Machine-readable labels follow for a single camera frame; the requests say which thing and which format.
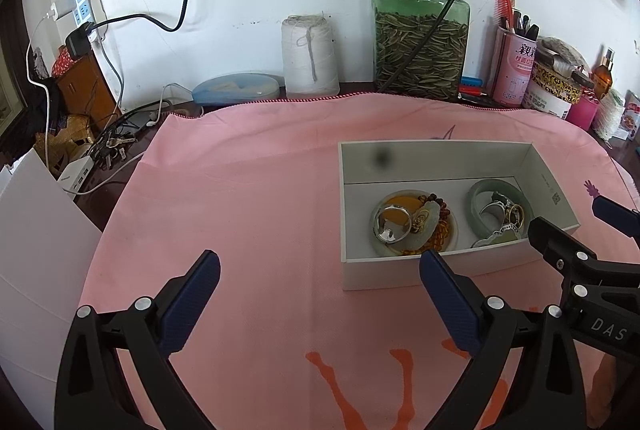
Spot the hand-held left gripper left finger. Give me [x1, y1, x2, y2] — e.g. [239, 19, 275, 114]
[54, 249, 222, 430]

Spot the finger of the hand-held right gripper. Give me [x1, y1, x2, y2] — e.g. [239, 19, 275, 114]
[527, 216, 640, 306]
[591, 195, 640, 241]

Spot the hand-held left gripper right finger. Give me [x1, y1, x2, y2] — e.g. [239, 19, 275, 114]
[419, 249, 587, 430]

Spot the golden amber ring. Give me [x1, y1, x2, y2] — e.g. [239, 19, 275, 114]
[505, 202, 527, 228]

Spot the silver-framed gourd pendant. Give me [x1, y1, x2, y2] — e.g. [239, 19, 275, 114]
[471, 226, 521, 252]

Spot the white cardboard box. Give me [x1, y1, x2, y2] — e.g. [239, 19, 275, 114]
[337, 140, 582, 292]

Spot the pale jade pendant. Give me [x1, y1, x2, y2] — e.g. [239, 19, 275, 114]
[409, 201, 443, 236]

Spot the person's right hand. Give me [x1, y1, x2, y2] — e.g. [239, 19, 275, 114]
[591, 352, 635, 430]

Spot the green jade bangle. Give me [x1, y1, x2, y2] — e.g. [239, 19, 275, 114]
[467, 178, 532, 238]

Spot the white thread cone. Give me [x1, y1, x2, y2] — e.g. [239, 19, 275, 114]
[592, 89, 626, 142]

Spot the snack packet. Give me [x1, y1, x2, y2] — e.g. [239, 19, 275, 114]
[619, 89, 640, 137]

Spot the translucent pale bangle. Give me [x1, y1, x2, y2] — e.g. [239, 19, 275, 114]
[370, 189, 459, 257]

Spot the orange amber disc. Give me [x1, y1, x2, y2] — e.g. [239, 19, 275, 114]
[382, 195, 421, 226]

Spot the pink cloth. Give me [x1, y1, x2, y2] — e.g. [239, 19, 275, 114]
[80, 92, 640, 430]

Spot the white plastic tub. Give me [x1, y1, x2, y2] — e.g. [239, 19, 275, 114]
[521, 80, 573, 121]

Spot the amber glass bottle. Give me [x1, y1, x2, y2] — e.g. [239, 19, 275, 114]
[592, 46, 615, 100]

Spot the yellow black patterned tin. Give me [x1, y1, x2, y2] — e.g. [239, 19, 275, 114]
[531, 60, 583, 103]

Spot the white cardboard sheet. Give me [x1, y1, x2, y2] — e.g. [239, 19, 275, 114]
[0, 147, 103, 430]

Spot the pink tin can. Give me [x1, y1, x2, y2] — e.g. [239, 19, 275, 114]
[491, 26, 538, 107]

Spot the grey cloth bundle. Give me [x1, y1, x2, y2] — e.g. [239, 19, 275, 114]
[537, 36, 591, 71]

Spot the white power adapter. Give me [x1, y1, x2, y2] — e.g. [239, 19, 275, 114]
[56, 154, 97, 197]

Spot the bunch of keys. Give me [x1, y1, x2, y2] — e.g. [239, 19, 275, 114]
[94, 129, 139, 167]

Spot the bundle of dark pens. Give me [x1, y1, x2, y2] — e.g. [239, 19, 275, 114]
[511, 10, 541, 42]

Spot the golden wrapper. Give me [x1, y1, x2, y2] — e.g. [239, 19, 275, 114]
[34, 114, 97, 162]

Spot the blue glasses case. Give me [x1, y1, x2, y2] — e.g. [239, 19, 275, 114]
[191, 71, 281, 106]

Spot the red comb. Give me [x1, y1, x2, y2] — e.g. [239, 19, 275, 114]
[495, 0, 516, 32]

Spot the glass jar of seeds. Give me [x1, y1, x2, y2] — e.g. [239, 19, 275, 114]
[371, 0, 472, 102]

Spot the orange wooden box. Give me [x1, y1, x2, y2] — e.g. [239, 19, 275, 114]
[52, 55, 121, 131]

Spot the white thread spool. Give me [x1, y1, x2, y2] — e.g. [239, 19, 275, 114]
[280, 12, 341, 100]

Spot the red patterned cloth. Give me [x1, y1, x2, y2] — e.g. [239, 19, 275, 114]
[49, 46, 77, 79]

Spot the black charger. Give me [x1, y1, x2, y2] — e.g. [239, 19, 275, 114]
[65, 22, 96, 61]

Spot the small silver ring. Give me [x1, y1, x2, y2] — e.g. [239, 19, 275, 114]
[479, 197, 508, 222]

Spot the amber bead bracelet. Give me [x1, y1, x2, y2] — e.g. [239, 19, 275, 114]
[400, 220, 455, 256]

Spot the wide silver ring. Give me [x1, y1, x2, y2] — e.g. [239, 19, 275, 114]
[375, 205, 413, 245]

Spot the red bead bracelet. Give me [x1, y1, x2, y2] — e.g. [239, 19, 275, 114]
[419, 194, 452, 217]

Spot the white charging cable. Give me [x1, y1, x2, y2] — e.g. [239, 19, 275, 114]
[26, 0, 76, 171]

